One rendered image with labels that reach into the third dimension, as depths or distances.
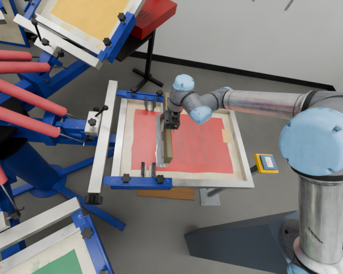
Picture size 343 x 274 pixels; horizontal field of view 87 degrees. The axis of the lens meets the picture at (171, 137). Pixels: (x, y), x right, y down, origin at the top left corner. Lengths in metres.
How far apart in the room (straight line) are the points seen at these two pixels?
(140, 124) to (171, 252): 1.26
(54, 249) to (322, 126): 0.96
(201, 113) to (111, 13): 0.95
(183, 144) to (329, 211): 0.77
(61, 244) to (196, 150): 0.79
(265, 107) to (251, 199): 1.83
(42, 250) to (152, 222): 1.14
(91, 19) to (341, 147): 1.34
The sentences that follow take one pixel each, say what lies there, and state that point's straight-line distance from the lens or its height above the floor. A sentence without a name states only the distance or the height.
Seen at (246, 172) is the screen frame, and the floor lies 0.99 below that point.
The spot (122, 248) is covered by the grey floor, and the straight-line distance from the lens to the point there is 1.88.
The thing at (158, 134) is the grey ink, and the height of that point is 0.96.
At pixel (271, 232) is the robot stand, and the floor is 1.20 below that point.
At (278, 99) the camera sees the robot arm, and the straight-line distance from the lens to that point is 0.61.
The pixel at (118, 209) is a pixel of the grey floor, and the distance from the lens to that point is 1.91.
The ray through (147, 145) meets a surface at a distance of 1.05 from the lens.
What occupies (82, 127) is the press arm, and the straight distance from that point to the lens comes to 1.02.
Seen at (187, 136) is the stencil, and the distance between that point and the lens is 1.14.
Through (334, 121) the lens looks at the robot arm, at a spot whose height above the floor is 1.70.
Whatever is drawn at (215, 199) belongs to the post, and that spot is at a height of 0.01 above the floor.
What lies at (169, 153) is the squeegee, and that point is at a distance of 0.84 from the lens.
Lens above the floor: 1.88
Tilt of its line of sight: 57 degrees down
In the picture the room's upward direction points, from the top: 24 degrees clockwise
